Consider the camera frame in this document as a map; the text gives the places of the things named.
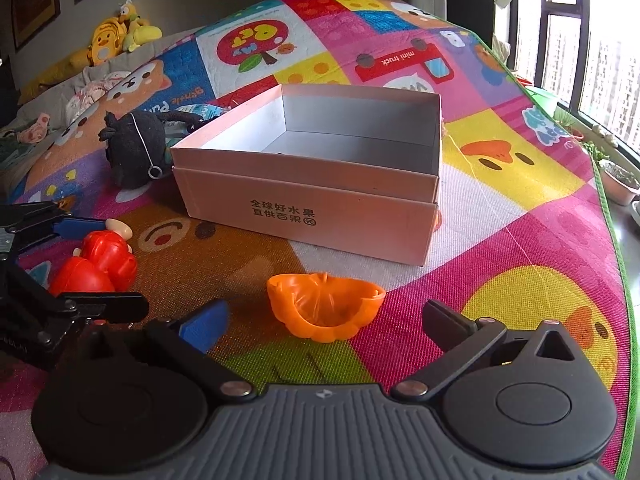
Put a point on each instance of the pink soft toy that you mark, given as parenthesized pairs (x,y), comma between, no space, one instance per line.
(35,127)

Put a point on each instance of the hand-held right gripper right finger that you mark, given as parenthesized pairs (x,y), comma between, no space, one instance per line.
(445,324)

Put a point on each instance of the colourful cartoon play mat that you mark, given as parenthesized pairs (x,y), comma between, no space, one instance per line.
(500,240)

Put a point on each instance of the black framed window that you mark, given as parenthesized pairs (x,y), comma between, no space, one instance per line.
(542,35)

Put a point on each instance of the pink cardboard box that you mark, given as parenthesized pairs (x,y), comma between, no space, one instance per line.
(300,210)

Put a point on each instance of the blue plastic packet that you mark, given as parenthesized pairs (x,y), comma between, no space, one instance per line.
(200,110)

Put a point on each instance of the black plush toy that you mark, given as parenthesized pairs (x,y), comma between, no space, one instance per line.
(135,150)

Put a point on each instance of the green plastic basin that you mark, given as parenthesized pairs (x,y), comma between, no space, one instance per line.
(542,99)

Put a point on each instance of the yellow green plush toy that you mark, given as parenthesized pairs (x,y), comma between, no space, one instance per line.
(134,25)

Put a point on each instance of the yellow pillow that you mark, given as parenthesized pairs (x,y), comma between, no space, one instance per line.
(52,69)

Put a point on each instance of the yellow duck backpack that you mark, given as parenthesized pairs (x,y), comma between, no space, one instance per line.
(106,36)

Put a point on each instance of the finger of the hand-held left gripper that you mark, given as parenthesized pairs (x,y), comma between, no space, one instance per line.
(80,227)
(110,308)

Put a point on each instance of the pink patterned cloth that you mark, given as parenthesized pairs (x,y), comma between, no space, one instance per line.
(86,97)

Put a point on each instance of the red plastic toy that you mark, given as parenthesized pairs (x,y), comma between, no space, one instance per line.
(100,265)

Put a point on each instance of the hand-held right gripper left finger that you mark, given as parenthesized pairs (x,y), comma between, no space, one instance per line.
(205,321)

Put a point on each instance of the orange plastic shell toy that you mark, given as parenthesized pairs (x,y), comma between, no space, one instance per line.
(325,305)

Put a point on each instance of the small white planter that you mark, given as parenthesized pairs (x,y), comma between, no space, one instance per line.
(620,182)

